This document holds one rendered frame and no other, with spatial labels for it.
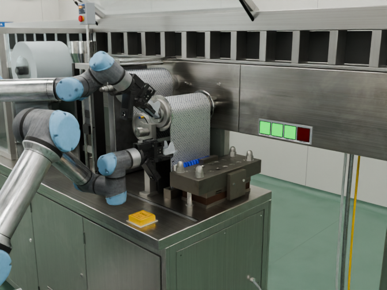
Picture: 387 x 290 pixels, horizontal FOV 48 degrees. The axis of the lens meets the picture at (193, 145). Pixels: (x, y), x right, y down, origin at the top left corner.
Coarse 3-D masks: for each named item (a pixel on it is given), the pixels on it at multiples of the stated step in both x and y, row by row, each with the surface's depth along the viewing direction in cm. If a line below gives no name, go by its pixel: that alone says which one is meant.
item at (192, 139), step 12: (204, 120) 187; (180, 132) 178; (192, 132) 183; (204, 132) 188; (180, 144) 179; (192, 144) 184; (204, 144) 190; (180, 156) 180; (192, 156) 185; (204, 156) 191
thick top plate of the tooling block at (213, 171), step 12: (228, 156) 194; (240, 156) 194; (192, 168) 176; (204, 168) 176; (216, 168) 176; (228, 168) 176; (240, 168) 179; (252, 168) 185; (180, 180) 168; (192, 180) 163; (204, 180) 163; (216, 180) 168; (192, 192) 164; (204, 192) 165
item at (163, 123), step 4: (156, 100) 174; (160, 100) 173; (208, 100) 189; (160, 104) 173; (164, 104) 172; (164, 108) 172; (164, 112) 172; (168, 112) 172; (164, 116) 173; (168, 116) 172; (152, 120) 178; (164, 120) 173; (156, 124) 177; (160, 124) 175; (164, 124) 173
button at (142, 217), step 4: (136, 212) 159; (140, 212) 159; (144, 212) 159; (148, 212) 159; (132, 216) 155; (136, 216) 155; (140, 216) 155; (144, 216) 155; (148, 216) 155; (152, 216) 156; (132, 220) 155; (136, 220) 154; (140, 220) 152; (144, 220) 153; (148, 220) 155; (152, 220) 156; (140, 224) 153; (144, 224) 154
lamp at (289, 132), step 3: (285, 126) 172; (288, 126) 171; (291, 126) 170; (285, 129) 173; (288, 129) 172; (291, 129) 170; (294, 129) 170; (285, 132) 173; (288, 132) 172; (291, 132) 171; (294, 132) 170; (285, 135) 173; (288, 135) 172; (291, 135) 171; (294, 135) 170; (291, 138) 171; (294, 138) 170
